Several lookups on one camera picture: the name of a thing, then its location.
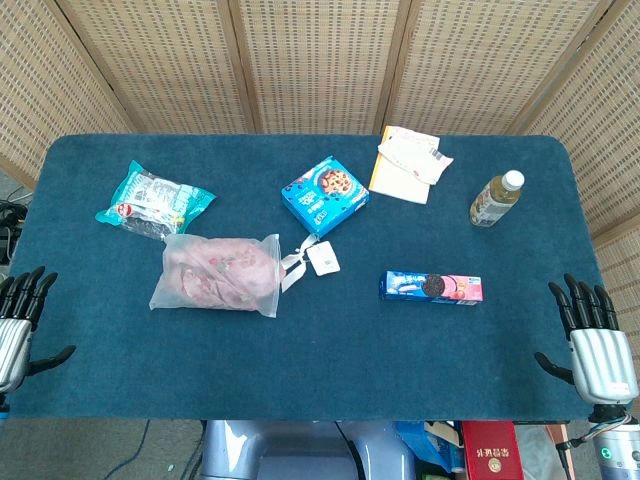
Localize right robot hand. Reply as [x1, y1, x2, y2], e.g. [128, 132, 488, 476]
[533, 273, 640, 405]

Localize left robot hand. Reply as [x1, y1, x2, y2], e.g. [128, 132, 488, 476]
[0, 266, 77, 396]

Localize pink cloth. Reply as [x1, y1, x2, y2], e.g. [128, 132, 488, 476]
[158, 238, 285, 307]

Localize green snack packet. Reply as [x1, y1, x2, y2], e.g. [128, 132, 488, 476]
[94, 159, 217, 253]

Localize red gift box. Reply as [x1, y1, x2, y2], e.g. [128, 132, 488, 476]
[460, 420, 526, 480]

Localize blue pink Oreo box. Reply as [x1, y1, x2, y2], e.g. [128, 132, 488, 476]
[378, 270, 485, 305]

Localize tea bottle white cap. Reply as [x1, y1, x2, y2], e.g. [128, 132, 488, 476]
[468, 169, 526, 229]

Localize cream paper envelope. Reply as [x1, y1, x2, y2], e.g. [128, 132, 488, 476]
[368, 125, 432, 205]

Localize crumpled white paper package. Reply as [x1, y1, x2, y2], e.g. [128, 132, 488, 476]
[377, 126, 455, 186]

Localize blue carpet table cover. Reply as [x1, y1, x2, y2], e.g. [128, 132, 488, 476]
[7, 132, 632, 422]

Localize white hang tag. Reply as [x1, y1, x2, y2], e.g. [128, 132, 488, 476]
[306, 240, 342, 277]

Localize grey robot torso base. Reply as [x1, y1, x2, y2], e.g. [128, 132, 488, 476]
[199, 419, 417, 480]

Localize blue cookie box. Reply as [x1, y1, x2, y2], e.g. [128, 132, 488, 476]
[280, 155, 371, 239]

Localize woven bamboo folding screen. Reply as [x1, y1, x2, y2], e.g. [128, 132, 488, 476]
[0, 0, 640, 311]

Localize black floor cables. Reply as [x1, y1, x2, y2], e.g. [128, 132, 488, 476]
[0, 187, 31, 266]

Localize beige ribbon strap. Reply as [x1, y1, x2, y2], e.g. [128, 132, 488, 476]
[279, 234, 321, 294]

